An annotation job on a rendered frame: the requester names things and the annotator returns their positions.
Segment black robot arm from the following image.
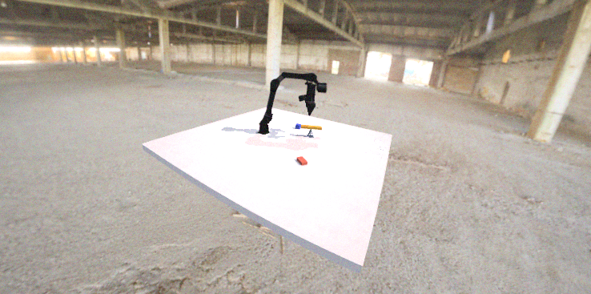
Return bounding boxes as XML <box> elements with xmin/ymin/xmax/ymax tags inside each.
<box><xmin>258</xmin><ymin>71</ymin><xmax>327</xmax><ymax>135</ymax></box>

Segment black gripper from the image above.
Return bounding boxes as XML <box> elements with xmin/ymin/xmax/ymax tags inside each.
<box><xmin>305</xmin><ymin>91</ymin><xmax>316</xmax><ymax>115</ymax></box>

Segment orange-red rectangular block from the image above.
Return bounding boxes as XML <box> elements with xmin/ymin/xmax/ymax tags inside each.
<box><xmin>296</xmin><ymin>156</ymin><xmax>308</xmax><ymax>166</ymax></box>

